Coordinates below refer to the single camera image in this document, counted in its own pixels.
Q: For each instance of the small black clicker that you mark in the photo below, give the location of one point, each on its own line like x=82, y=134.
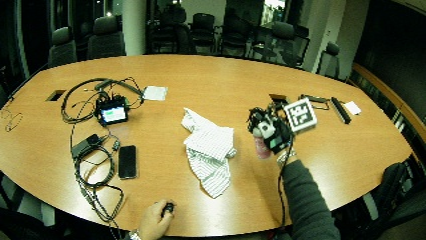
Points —
x=168, y=208

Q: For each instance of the white marker cube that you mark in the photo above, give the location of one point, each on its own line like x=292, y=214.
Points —
x=301, y=115

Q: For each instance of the white striped cloth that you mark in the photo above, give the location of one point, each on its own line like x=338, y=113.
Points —
x=208, y=146

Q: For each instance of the black smartphone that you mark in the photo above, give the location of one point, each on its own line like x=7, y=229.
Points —
x=128, y=162

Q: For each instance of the long black bar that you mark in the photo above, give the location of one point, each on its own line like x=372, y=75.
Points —
x=341, y=110

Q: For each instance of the small white box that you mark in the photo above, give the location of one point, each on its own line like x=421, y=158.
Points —
x=353, y=108

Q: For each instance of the black office chair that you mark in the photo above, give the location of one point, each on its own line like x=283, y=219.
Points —
x=284, y=43
x=203, y=31
x=171, y=33
x=235, y=36

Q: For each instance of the grey office chair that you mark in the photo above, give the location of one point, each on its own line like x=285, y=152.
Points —
x=329, y=60
x=62, y=46
x=105, y=38

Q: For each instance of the white square pad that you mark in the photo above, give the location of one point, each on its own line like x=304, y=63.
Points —
x=155, y=93

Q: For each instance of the black power adapter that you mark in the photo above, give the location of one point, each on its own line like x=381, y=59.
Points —
x=87, y=145

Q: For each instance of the small black screen device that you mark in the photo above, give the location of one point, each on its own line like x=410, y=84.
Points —
x=112, y=112

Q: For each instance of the white pillar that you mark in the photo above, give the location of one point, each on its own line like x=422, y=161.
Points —
x=133, y=26

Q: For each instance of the flat black frame piece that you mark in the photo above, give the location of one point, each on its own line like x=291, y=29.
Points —
x=314, y=98

